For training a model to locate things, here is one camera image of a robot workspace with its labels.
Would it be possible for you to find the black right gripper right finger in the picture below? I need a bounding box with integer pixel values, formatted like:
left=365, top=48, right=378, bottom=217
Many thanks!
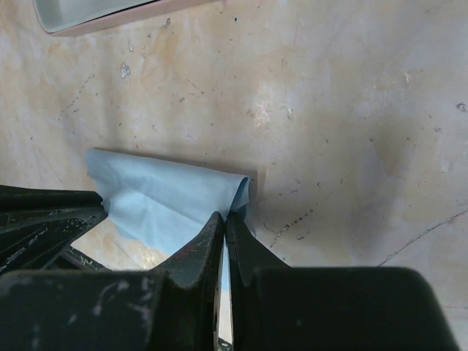
left=225, top=214, right=458, bottom=350

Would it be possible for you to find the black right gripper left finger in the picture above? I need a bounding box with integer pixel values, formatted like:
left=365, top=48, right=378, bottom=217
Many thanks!
left=1, top=213, right=224, bottom=350

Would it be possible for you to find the pink glasses case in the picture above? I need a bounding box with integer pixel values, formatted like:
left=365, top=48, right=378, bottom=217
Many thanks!
left=32, top=0, right=207, bottom=37

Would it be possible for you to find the light blue cleaning cloth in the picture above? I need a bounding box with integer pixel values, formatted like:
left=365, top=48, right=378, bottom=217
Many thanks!
left=85, top=149, right=250, bottom=254

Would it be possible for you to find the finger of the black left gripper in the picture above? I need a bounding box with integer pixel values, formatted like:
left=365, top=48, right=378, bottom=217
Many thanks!
left=1, top=185, right=107, bottom=273

